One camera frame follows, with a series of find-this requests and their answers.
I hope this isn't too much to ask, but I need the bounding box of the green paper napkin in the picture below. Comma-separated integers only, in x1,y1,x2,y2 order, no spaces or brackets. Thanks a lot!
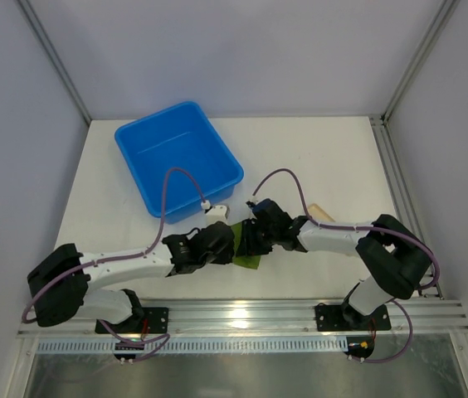
231,221,261,269

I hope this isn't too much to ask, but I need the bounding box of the beige cutlery tray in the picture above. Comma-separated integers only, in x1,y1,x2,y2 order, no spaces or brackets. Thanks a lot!
307,203,335,222

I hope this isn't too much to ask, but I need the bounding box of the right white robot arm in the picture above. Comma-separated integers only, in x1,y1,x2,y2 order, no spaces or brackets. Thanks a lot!
234,199,432,330

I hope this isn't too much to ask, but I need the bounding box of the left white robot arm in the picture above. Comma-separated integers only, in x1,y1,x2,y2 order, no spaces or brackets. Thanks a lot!
22,221,235,332

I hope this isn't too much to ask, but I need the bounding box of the blue plastic bin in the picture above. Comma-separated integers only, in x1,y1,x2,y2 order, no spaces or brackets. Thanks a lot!
115,101,244,224

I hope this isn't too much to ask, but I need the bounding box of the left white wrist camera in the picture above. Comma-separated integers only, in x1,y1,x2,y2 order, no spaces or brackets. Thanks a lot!
201,200,230,226

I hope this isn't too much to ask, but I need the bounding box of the aluminium front rail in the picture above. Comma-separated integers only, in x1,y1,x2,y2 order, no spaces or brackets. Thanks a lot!
16,298,468,339

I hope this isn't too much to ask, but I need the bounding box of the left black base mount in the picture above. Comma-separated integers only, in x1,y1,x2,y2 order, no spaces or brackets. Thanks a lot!
109,307,169,334

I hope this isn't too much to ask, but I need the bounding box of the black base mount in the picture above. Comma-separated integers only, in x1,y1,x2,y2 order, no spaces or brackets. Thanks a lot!
109,307,169,334
314,303,392,332

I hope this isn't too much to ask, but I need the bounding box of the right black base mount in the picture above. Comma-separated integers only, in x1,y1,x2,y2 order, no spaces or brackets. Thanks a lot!
314,303,392,332

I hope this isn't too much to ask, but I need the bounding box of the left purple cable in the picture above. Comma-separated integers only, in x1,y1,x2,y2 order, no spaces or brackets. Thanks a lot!
22,167,212,362

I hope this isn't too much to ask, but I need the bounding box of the white slotted cable duct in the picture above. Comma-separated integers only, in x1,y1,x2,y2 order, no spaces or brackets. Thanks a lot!
36,336,348,355

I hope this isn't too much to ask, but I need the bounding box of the right aluminium side rail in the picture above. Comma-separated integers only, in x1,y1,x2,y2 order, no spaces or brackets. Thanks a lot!
368,116,445,300

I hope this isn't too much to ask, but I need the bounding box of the right aluminium frame post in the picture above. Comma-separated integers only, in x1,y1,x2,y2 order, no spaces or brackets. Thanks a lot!
381,0,460,124

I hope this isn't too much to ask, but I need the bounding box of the aluminium frame post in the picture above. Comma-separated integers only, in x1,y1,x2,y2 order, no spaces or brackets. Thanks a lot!
381,0,460,124
15,0,92,126

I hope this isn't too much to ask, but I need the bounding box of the left aluminium frame post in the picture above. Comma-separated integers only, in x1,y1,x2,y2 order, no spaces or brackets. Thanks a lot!
15,0,92,126

